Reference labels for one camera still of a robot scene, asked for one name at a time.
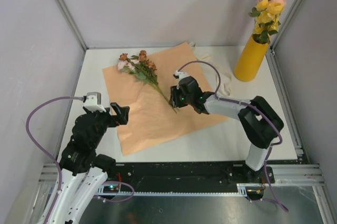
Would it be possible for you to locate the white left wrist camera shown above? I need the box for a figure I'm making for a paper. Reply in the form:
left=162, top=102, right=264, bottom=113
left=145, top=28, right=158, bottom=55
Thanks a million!
left=84, top=92, right=106, bottom=112

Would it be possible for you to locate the cream printed ribbon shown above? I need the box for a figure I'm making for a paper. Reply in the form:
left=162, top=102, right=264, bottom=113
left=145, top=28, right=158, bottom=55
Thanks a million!
left=189, top=42, right=232, bottom=97

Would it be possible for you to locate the yellow cylindrical vase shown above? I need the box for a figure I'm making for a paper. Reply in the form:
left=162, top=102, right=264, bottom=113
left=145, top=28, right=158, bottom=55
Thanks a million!
left=234, top=35, right=269, bottom=82

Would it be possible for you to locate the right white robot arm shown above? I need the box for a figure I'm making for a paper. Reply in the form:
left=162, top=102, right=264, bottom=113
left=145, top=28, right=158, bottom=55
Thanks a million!
left=169, top=72, right=284, bottom=182

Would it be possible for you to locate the aluminium corner post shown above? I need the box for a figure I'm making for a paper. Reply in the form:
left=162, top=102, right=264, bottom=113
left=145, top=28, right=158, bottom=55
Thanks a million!
left=55, top=0, right=88, bottom=52
left=270, top=0, right=321, bottom=52

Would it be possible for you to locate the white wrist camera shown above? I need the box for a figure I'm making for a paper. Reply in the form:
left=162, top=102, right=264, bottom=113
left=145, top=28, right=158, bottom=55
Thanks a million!
left=84, top=92, right=106, bottom=112
left=173, top=70, right=189, bottom=89

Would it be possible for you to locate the right aluminium corner post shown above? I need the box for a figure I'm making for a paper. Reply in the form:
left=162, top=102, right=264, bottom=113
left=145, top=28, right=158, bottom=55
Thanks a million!
left=270, top=0, right=321, bottom=52

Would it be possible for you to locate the pale pink rose stem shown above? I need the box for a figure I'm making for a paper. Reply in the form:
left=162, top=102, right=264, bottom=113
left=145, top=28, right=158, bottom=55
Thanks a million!
left=117, top=59, right=140, bottom=74

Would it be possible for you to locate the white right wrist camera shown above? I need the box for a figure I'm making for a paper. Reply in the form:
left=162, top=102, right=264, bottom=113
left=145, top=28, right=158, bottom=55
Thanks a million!
left=173, top=70, right=189, bottom=89

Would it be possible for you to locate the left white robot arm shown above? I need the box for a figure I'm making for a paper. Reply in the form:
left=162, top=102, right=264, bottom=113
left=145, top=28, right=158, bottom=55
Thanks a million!
left=38, top=103, right=130, bottom=223

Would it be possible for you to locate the aluminium frame rail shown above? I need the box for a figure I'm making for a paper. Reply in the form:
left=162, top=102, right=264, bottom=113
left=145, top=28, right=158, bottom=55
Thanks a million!
left=266, top=49, right=305, bottom=158

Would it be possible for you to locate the yellow rose stem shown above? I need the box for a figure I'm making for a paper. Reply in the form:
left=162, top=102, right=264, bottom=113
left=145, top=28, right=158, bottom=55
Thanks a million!
left=249, top=0, right=286, bottom=44

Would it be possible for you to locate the brown rose stem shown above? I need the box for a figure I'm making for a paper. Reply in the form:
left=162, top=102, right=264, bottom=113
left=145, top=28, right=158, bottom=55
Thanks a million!
left=118, top=50, right=178, bottom=114

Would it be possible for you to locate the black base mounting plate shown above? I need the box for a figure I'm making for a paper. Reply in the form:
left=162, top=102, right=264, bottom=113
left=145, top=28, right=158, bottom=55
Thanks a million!
left=115, top=161, right=275, bottom=192

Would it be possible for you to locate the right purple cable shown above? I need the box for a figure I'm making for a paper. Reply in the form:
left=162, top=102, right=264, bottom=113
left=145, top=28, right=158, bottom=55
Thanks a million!
left=176, top=60, right=289, bottom=212

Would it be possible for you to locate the left aluminium corner post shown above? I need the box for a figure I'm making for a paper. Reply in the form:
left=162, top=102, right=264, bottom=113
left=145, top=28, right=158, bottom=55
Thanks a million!
left=55, top=0, right=88, bottom=52

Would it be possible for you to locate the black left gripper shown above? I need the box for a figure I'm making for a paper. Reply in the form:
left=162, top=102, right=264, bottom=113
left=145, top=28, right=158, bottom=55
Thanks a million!
left=84, top=101, right=129, bottom=148

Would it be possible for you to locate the white slotted cable duct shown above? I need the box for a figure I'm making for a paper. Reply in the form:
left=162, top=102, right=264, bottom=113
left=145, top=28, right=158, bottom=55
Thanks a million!
left=95, top=184, right=264, bottom=199

